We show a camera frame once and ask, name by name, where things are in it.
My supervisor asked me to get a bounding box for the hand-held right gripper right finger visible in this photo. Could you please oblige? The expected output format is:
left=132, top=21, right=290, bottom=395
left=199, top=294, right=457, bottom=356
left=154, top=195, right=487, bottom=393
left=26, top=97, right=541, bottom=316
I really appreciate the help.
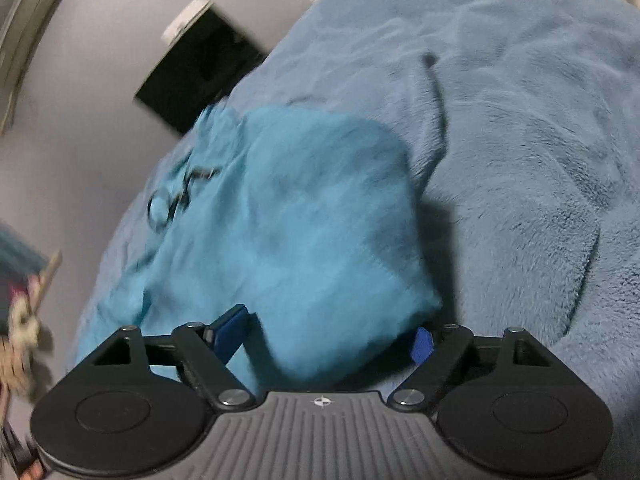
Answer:
left=387, top=324, right=567, bottom=411

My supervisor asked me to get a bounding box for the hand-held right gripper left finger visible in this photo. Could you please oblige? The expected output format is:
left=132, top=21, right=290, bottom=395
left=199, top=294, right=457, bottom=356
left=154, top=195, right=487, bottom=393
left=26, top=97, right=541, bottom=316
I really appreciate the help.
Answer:
left=75, top=304, right=256, bottom=411

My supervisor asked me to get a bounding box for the teal hooded zip jacket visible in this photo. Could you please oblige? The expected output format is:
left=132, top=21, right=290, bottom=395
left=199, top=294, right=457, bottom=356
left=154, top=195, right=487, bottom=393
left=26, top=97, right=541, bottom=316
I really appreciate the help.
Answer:
left=75, top=104, right=444, bottom=397

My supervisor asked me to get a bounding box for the cream plush toy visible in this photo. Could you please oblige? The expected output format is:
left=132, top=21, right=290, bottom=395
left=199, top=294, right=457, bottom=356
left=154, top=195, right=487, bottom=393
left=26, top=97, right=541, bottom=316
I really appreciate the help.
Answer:
left=0, top=305, right=53, bottom=397

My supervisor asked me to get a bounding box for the pink plush toy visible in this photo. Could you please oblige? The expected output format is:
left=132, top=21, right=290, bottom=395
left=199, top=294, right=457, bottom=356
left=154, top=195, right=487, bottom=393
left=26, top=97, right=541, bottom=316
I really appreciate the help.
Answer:
left=9, top=275, right=42, bottom=312

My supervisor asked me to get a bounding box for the wooden window ledge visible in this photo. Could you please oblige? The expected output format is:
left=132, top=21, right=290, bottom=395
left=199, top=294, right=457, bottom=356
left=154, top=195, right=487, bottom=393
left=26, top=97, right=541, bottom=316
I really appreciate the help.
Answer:
left=27, top=250, right=64, bottom=313

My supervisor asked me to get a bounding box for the teal curtain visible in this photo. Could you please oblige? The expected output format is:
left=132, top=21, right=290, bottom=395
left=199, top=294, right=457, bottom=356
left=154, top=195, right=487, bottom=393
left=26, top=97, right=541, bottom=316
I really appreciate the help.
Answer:
left=0, top=224, right=52, bottom=337

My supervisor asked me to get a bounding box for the black flat screen television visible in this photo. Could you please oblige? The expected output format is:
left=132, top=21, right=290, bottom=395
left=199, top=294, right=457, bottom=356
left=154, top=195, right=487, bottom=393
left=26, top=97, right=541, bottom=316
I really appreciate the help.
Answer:
left=134, top=9, right=268, bottom=136

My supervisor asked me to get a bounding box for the white flat object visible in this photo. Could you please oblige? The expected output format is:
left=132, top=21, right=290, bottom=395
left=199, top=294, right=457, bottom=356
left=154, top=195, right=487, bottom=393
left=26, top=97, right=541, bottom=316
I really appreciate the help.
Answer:
left=161, top=0, right=215, bottom=45

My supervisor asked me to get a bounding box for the grey wall fixture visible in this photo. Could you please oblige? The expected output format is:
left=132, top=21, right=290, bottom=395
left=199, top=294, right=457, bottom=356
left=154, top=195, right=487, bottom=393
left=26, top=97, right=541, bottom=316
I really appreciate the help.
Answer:
left=0, top=0, right=69, bottom=134

